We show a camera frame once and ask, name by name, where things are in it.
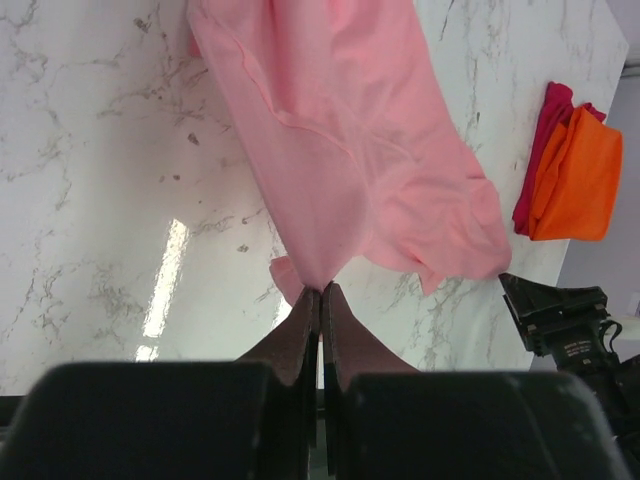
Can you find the folded orange t-shirt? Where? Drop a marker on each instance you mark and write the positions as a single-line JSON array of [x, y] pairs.
[[577, 181]]

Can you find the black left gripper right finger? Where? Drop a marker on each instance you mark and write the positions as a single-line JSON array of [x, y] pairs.
[[388, 420]]

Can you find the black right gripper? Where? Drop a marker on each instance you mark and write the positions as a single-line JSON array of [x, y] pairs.
[[567, 324]]

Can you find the folded magenta t-shirt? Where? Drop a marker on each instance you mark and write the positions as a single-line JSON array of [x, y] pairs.
[[557, 108]]

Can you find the pink t-shirt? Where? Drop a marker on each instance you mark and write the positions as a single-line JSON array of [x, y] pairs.
[[349, 138]]

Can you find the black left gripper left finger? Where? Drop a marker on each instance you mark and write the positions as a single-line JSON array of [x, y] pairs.
[[251, 418]]

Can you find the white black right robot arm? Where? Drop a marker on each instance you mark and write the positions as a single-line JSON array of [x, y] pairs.
[[617, 390]]

